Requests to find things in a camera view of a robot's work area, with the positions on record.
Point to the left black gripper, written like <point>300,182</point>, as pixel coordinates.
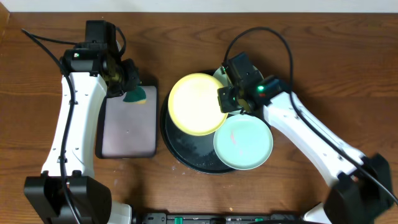
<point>132,69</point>

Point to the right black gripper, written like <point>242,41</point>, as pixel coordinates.
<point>223,94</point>

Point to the green yellow sponge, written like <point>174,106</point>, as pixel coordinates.
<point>137,96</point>

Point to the yellow plate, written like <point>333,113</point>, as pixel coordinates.
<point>193,104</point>

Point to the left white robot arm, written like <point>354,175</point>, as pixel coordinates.
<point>66,190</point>

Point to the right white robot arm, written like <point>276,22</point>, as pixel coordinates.
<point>360,187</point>

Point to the black rectangular soap tray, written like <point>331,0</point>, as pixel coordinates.
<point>127,130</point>

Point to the round black tray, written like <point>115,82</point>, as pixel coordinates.
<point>196,152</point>

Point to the upper mint green plate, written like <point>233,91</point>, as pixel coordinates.
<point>220,75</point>

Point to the mint green plate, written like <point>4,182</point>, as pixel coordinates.
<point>220,75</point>
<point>243,142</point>

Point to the lower mint green plate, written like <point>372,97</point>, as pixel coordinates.
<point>243,142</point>

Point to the black rail with green clips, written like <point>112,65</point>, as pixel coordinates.
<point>163,218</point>

